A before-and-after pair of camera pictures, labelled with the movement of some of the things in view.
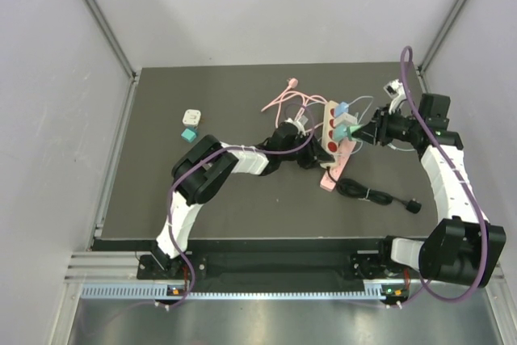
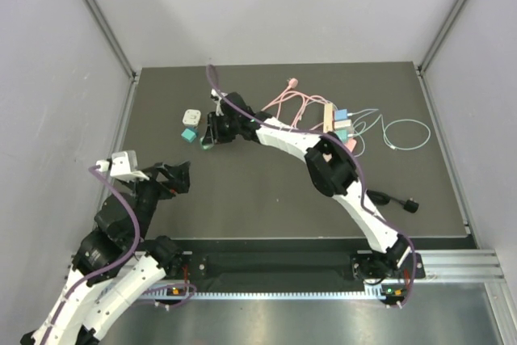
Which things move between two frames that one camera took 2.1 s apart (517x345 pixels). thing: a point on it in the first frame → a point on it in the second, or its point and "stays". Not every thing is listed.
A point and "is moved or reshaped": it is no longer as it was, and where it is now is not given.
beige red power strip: x=328 y=140 is moved or reshaped
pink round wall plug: x=292 y=83 stays
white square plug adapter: x=191 y=117 stays
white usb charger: x=346 y=119 is moved or reshaped
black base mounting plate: x=283 y=262 stays
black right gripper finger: x=367 y=133 → x=208 y=140
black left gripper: x=314 y=155 → x=178 y=174
